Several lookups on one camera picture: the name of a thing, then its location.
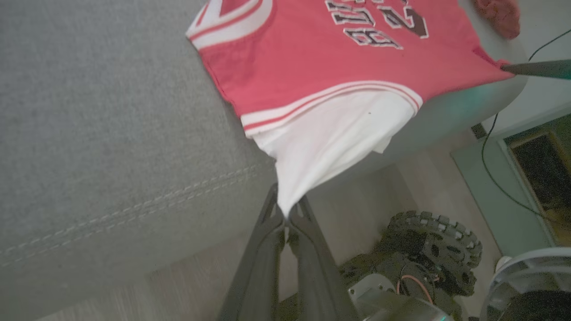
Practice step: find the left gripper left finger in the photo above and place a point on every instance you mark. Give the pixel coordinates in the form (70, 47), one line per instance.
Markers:
(258, 276)

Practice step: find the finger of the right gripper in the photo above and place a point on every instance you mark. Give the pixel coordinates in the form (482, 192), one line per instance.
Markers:
(553, 73)
(553, 65)

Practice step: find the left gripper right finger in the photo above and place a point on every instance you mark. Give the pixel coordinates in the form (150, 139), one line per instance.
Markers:
(316, 281)

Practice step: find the red shorts with white stripe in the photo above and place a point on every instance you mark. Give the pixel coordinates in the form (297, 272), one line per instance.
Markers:
(499, 15)

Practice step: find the red and white basketball jersey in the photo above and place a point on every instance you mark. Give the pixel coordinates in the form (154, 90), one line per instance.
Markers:
(312, 58)

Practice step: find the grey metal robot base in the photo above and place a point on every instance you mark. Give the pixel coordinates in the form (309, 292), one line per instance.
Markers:
(379, 298)

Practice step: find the dark sofa leg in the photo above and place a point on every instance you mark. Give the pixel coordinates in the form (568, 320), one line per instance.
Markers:
(479, 131)

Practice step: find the black treaded robot wheel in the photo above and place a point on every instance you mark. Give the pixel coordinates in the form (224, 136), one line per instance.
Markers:
(446, 232)

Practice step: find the green-bordered dark rug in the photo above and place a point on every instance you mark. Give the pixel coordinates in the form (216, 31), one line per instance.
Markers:
(486, 200)

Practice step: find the grey sofa chaise seat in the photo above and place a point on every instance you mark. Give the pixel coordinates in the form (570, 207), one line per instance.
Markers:
(111, 111)

